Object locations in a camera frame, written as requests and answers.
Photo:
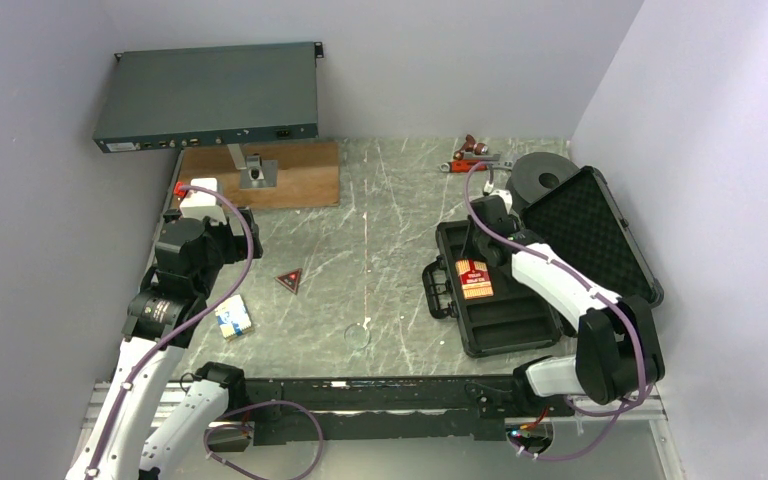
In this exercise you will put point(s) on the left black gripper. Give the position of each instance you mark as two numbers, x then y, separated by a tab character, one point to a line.
237	244

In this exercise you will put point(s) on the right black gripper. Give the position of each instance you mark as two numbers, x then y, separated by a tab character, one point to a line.
473	228

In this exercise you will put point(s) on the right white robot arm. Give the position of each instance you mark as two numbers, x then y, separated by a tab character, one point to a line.
618	349

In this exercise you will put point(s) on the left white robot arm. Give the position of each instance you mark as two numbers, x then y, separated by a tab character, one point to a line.
160	322

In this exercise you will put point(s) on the black poker set case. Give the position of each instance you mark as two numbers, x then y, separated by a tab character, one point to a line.
581	221

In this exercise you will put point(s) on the blue playing card box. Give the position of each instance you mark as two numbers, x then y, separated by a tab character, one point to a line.
233	318

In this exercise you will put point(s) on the grey filament spool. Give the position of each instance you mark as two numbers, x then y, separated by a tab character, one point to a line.
534	175

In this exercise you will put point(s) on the red triangular dealer button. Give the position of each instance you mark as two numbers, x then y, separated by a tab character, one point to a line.
291	280

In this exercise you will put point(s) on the wooden base board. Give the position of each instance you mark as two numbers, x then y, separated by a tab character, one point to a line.
308	174

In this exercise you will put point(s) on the dark green rack device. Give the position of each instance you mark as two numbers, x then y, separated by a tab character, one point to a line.
192	97

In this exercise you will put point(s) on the clear round dealer button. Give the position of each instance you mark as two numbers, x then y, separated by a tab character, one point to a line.
357	336

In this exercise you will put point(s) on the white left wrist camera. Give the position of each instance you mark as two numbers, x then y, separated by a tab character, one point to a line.
199	205

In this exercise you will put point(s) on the brown hose nozzle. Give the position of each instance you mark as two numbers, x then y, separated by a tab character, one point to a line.
470	146

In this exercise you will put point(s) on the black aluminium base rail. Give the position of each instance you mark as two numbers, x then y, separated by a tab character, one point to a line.
485	408

